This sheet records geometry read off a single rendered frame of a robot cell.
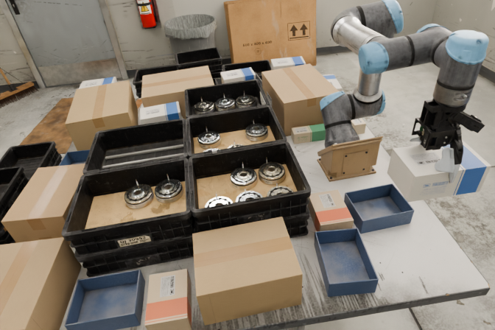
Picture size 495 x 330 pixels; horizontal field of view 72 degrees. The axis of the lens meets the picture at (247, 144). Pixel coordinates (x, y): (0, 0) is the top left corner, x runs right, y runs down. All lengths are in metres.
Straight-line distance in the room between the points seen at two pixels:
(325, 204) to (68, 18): 3.77
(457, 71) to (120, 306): 1.14
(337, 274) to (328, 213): 0.21
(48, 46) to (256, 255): 4.01
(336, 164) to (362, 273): 0.47
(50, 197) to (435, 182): 1.30
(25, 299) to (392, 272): 1.11
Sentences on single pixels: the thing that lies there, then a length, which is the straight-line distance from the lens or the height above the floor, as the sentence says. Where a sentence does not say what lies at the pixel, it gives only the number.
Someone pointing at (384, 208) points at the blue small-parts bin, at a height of 0.70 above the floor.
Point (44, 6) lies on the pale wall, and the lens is 4.55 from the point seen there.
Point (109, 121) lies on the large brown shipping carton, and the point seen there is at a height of 0.87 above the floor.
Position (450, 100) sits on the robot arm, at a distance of 0.89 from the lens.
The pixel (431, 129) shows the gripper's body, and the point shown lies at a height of 1.24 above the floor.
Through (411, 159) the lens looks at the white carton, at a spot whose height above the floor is 1.13.
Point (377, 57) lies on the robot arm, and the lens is 0.87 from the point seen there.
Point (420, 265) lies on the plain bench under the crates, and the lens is 1.32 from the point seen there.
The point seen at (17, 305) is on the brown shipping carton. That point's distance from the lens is 1.22.
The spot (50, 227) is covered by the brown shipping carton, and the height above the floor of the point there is 0.81.
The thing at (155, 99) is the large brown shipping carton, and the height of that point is 0.88.
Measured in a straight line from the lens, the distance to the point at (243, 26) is 4.15.
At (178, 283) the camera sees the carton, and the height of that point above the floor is 0.77.
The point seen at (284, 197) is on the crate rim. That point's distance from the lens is 1.12.
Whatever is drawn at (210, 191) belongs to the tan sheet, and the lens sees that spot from 1.31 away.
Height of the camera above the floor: 1.72
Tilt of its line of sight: 36 degrees down
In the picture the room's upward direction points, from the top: 5 degrees counter-clockwise
